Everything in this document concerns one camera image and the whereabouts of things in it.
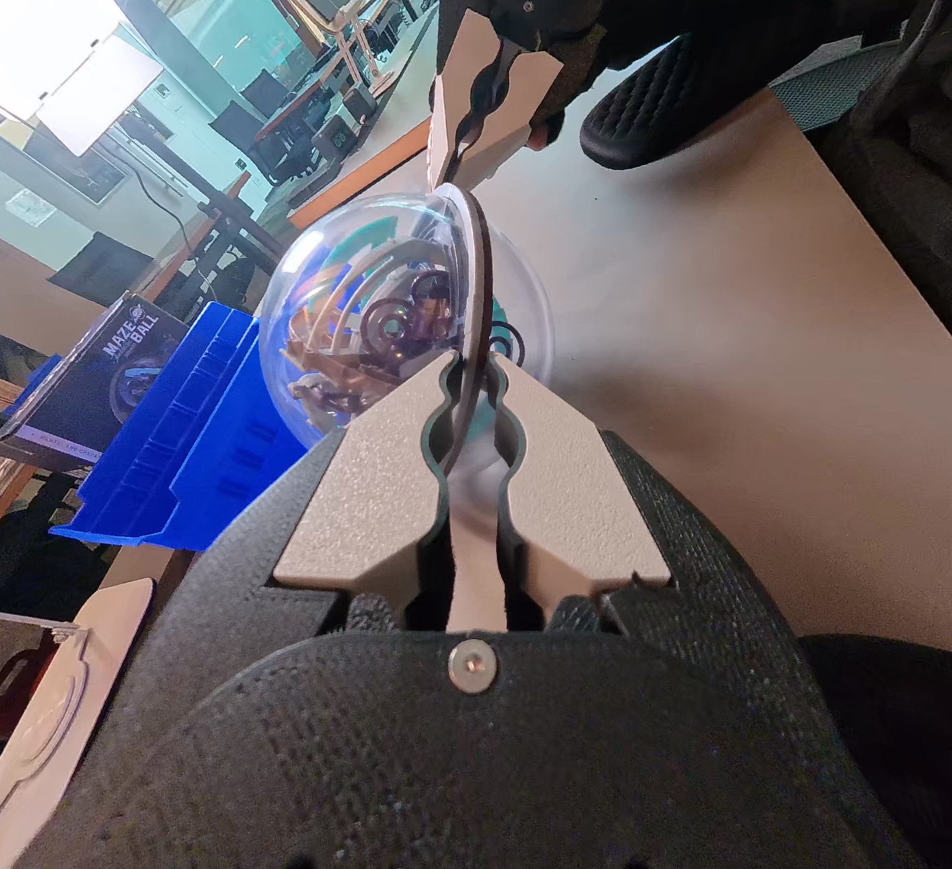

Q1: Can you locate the bright studio light panel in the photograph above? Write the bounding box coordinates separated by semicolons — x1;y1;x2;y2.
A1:
0;0;165;157

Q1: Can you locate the black power station box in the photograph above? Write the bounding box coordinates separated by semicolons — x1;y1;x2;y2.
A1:
312;118;365;163

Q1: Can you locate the framed wall picture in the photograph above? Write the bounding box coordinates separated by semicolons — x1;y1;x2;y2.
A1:
22;132;127;206

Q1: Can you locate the dark blue toy package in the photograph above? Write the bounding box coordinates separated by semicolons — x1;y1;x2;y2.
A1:
0;291;190;474

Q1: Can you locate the grey-green chair seat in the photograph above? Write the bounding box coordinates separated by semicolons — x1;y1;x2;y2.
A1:
770;39;923;133

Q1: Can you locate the white wall paper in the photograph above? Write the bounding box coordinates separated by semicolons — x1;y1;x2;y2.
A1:
3;188;58;228

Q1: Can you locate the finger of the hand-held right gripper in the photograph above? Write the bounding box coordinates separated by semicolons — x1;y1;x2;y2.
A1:
427;9;510;189
450;49;566;189

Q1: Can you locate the black rolling office chair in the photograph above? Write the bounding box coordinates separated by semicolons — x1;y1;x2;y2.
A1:
208;69;321;186

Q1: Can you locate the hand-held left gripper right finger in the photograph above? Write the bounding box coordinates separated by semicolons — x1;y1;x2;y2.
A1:
489;354;675;626

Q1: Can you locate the orange-edged grey desk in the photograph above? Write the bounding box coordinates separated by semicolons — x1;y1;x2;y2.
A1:
286;0;447;230

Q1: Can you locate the white card with clear blister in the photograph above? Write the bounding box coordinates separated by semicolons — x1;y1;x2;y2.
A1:
0;577;157;848

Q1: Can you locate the clear plastic maze ball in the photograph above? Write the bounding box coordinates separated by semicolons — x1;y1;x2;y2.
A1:
258;183;555;476

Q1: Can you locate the wooden-top black-leg desk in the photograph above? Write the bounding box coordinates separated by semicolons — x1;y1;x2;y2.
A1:
130;170;287;305

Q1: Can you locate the black perforated chair armrest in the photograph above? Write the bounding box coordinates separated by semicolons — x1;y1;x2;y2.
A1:
580;36;774;171

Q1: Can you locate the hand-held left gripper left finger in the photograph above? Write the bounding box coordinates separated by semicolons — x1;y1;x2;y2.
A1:
270;350;461;626

